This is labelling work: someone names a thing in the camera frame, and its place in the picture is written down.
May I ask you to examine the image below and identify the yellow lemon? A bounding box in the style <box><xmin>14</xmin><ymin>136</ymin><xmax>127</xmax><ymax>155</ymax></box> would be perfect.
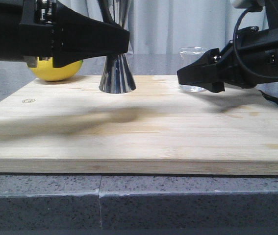
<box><xmin>29</xmin><ymin>58</ymin><xmax>83</xmax><ymax>81</ymax></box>

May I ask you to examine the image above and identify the grey curtain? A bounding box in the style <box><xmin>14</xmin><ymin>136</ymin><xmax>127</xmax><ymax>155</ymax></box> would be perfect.
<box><xmin>59</xmin><ymin>0</ymin><xmax>272</xmax><ymax>55</ymax></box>

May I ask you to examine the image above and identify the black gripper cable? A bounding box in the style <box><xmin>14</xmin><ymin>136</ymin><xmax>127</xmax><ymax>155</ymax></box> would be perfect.
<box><xmin>233</xmin><ymin>6</ymin><xmax>278</xmax><ymax>80</ymax></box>
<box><xmin>97</xmin><ymin>0</ymin><xmax>116</xmax><ymax>24</ymax></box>

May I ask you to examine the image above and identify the clear glass beaker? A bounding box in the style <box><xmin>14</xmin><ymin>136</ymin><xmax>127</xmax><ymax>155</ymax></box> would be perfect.
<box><xmin>179</xmin><ymin>47</ymin><xmax>209</xmax><ymax>93</ymax></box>

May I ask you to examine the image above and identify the wooden cutting board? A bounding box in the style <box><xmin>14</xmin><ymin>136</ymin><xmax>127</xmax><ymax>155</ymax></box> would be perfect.
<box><xmin>0</xmin><ymin>75</ymin><xmax>278</xmax><ymax>175</ymax></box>

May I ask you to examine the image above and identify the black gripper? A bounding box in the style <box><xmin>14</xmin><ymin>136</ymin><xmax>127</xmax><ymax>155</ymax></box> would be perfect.
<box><xmin>177</xmin><ymin>27</ymin><xmax>278</xmax><ymax>93</ymax></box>
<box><xmin>0</xmin><ymin>0</ymin><xmax>130</xmax><ymax>68</ymax></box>

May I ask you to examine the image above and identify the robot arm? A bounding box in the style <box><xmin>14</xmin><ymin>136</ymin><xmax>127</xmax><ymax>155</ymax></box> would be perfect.
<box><xmin>177</xmin><ymin>0</ymin><xmax>278</xmax><ymax>93</ymax></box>

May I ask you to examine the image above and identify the steel double jigger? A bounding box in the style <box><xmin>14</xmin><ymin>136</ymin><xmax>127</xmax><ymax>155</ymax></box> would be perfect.
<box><xmin>98</xmin><ymin>0</ymin><xmax>136</xmax><ymax>94</ymax></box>

